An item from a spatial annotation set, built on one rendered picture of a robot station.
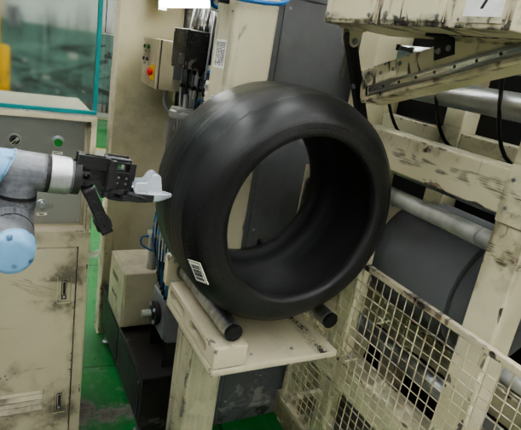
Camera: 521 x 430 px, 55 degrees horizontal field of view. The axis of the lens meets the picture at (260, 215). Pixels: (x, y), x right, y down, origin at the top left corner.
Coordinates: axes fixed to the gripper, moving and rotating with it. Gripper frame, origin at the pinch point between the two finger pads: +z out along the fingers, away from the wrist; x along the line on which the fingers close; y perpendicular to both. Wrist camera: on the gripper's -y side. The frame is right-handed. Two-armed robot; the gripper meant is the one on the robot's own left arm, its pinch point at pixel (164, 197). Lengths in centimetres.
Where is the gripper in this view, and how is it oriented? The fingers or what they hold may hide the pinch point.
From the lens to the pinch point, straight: 113.5
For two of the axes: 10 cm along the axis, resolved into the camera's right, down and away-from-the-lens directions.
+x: -4.5, -3.4, 8.3
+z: 8.6, 1.0, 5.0
